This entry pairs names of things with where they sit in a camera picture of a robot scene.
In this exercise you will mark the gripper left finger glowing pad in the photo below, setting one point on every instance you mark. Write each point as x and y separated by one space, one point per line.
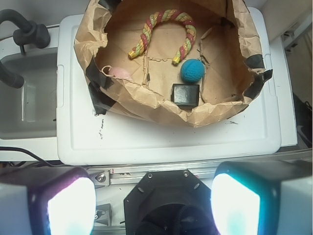
58 200

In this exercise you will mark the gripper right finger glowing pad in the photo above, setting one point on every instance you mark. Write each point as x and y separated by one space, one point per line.
271 197

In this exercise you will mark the black box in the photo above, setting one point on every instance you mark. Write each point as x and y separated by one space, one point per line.
185 96

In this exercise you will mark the white plastic lid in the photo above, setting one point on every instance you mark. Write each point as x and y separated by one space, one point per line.
85 138

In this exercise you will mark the white sink basin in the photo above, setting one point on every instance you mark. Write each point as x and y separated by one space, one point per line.
30 111

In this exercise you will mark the blue textured ball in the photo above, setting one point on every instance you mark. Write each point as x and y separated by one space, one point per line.
192 71

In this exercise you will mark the pink ball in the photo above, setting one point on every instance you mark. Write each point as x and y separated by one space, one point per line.
120 73

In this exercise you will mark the brown paper bag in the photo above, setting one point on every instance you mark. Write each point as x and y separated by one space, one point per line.
227 43

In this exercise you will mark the black faucet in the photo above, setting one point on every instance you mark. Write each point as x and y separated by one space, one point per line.
28 32

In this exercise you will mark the aluminium rail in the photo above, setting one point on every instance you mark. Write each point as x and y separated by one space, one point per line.
104 176

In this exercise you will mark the black octagonal mount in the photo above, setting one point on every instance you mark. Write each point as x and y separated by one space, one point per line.
169 203

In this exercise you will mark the colourful rope toy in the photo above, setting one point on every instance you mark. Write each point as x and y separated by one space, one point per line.
161 25

